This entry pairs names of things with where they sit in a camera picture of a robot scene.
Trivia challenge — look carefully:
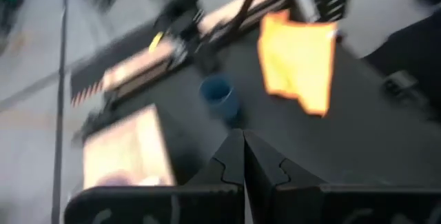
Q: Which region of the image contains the wooden shelf with black legs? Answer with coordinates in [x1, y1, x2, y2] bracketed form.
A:
[82, 105, 176, 189]

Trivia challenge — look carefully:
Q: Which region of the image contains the yellow-orange cloth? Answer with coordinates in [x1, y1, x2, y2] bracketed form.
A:
[257, 9, 338, 118]

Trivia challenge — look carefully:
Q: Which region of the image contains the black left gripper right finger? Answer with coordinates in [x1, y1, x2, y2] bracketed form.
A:
[243, 130, 327, 189]

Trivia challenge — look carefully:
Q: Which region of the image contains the yellow tape tag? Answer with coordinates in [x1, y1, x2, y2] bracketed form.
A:
[148, 31, 165, 53]

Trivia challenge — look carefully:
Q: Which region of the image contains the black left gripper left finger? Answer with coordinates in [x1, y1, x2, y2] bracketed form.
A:
[185, 129, 246, 187]

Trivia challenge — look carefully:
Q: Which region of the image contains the wooden table side board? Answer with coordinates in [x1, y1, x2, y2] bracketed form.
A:
[103, 0, 290, 96]

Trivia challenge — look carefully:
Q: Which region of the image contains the dark blue plastic cup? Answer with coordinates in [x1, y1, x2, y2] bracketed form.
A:
[198, 74, 242, 125]

